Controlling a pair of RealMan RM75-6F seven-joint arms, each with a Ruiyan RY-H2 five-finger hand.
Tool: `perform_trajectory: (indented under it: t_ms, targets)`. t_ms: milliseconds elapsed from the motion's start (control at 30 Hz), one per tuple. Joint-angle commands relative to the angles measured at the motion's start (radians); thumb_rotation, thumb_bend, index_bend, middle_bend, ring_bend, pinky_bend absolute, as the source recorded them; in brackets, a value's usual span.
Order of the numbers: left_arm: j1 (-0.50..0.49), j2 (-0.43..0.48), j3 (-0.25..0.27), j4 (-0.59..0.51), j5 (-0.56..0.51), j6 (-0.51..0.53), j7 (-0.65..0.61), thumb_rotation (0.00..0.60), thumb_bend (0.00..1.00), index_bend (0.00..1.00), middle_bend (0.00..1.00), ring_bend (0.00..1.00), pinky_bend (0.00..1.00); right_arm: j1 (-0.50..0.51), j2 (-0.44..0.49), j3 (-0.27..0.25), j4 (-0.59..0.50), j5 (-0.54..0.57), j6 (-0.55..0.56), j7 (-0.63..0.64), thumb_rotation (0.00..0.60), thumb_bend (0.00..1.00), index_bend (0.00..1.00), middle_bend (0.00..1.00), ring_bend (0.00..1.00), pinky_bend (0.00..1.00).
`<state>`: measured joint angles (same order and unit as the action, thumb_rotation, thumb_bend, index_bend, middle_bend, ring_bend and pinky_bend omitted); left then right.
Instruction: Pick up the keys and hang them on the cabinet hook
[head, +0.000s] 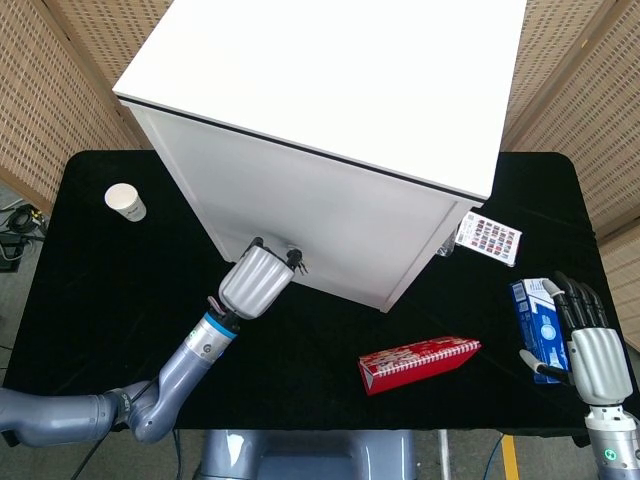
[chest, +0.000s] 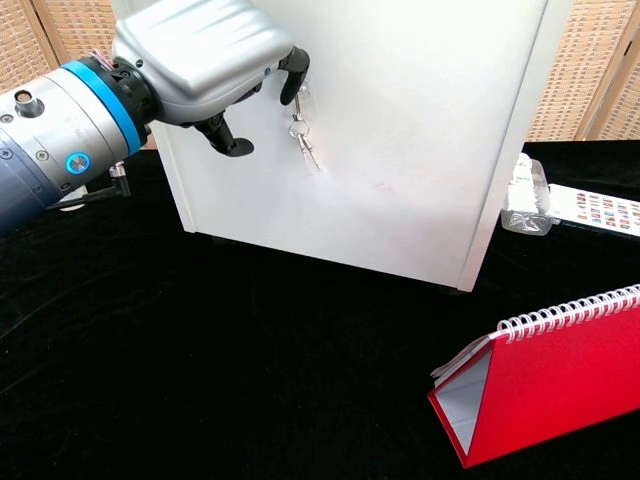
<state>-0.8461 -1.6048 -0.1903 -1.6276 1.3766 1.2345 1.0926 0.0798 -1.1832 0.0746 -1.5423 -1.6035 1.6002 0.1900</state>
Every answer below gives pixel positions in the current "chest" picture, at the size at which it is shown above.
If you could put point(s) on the white paper cup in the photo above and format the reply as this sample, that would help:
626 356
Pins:
70 206

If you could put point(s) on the woven folding screen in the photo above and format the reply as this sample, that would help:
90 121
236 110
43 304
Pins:
20 30
570 75

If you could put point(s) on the white metal cabinet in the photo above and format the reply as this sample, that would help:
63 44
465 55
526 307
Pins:
400 175

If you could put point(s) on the black velvet table cloth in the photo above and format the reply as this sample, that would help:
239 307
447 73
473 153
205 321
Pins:
250 375

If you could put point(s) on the red spiral desk calendar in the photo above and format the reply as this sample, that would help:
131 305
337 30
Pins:
560 390

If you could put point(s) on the clear adhesive metal hook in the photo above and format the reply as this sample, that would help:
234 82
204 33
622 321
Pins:
306 91

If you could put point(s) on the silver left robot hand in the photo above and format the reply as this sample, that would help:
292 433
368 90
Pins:
200 55

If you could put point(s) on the small silver key bunch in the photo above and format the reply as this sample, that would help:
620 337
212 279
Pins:
300 130

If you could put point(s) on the clear plastic bottle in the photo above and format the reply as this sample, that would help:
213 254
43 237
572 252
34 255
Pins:
525 200

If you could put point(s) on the white card with coloured pictures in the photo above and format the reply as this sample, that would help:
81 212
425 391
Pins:
595 207

